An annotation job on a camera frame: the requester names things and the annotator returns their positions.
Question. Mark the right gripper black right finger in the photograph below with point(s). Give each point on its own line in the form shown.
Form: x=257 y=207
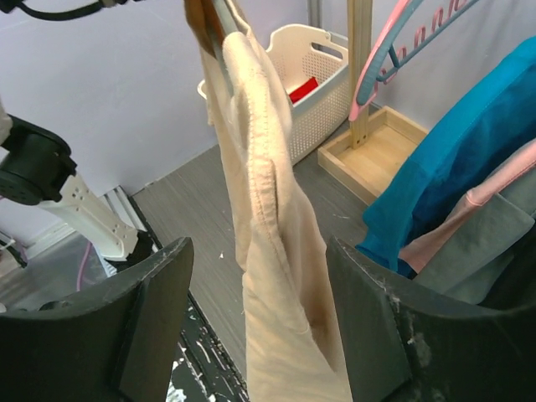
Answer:
x=404 y=342

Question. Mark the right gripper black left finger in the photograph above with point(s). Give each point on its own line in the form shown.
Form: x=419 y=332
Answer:
x=114 y=341

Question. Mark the beige t shirt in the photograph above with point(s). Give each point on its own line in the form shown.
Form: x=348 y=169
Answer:
x=294 y=350

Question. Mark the clear grey hanger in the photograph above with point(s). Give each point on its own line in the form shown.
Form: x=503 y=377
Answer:
x=221 y=23

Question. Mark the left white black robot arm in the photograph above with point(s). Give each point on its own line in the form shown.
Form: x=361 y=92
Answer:
x=38 y=170

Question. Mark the pink garment on hanger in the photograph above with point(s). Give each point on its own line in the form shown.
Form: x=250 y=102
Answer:
x=420 y=251

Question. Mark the grey garment on hanger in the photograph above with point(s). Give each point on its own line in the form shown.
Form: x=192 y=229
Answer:
x=476 y=254

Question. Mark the blue t shirt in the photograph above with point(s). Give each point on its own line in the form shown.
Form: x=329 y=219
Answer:
x=489 y=123

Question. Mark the pink plastic hanger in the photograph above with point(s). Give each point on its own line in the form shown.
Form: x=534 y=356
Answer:
x=377 y=58

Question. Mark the grey plastic hanger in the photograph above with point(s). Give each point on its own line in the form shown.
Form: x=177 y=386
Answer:
x=393 y=46

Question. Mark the wooden clothes rack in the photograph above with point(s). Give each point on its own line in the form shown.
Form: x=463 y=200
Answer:
x=366 y=157

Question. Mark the red cloth in basket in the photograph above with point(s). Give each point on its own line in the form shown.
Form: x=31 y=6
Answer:
x=303 y=90

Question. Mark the white laundry basket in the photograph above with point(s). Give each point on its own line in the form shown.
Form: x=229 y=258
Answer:
x=271 y=107

